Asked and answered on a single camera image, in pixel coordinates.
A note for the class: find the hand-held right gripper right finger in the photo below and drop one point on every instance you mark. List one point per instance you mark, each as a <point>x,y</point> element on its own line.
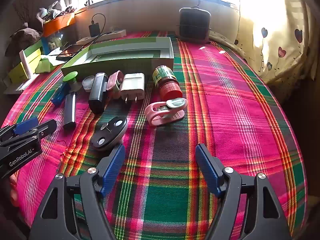
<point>207,170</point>

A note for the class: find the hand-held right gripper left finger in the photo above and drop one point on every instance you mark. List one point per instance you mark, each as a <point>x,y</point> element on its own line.
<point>113,170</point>

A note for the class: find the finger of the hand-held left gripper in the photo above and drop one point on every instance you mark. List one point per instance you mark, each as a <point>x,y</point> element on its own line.
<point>25,126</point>
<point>46,128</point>

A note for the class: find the blue usb tester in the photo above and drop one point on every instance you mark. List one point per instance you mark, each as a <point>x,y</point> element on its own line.
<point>60,95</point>

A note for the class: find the black round two-button disc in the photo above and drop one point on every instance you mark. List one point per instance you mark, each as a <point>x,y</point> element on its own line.
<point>110,132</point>

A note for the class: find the green round lid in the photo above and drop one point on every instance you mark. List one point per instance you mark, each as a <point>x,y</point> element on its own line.
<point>70,76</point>

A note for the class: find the silver black lighter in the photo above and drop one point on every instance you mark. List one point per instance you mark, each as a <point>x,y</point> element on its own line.
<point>97,95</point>

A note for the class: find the white round lid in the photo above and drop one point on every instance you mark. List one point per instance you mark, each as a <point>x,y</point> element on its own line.
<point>88,83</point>

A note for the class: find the pink clip tool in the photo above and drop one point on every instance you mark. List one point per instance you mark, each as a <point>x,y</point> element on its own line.
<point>160,118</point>

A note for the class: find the pink lens case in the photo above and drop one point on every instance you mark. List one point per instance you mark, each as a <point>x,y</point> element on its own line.
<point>115,85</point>

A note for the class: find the white charger plug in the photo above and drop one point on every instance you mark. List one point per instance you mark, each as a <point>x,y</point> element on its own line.
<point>132,85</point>

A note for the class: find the green cardboard box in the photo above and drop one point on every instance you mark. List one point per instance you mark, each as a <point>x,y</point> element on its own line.
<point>112,66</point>

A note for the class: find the red capped brown bottle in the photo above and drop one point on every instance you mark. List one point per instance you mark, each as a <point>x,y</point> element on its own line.
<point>167,80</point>

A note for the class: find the yellow green box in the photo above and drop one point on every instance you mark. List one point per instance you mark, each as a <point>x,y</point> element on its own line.
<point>22,67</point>

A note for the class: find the green tissue pack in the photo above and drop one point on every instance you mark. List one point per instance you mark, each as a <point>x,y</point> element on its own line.
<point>45,66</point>

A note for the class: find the plaid blanket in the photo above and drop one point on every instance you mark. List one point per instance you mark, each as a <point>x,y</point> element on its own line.
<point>212,105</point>

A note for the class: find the white paper sheet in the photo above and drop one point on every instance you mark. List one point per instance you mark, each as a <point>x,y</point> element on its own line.
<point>53,60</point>

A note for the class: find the black smartphone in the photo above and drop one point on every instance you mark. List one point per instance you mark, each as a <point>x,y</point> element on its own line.
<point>70,52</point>

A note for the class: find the blue printed box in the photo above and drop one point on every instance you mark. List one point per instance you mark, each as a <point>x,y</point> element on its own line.
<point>51,43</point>

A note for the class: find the brown checked cloth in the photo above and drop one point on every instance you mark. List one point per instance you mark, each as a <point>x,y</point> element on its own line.
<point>26,36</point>

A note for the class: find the orange box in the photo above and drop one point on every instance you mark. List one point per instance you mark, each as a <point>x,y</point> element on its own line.
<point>58,25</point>

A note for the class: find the black power adapter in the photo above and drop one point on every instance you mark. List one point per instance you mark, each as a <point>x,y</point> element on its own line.
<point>94,30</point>

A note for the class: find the white power strip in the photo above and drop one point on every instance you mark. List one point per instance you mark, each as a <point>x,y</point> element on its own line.
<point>110,36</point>

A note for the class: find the pile of small clutter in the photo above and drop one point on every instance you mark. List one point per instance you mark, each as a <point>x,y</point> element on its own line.
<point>55,10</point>

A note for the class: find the grey small heater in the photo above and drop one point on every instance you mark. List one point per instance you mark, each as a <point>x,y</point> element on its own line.
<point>193,25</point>

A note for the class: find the heart print curtain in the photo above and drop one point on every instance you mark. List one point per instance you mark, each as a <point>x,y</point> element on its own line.
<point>275,30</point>

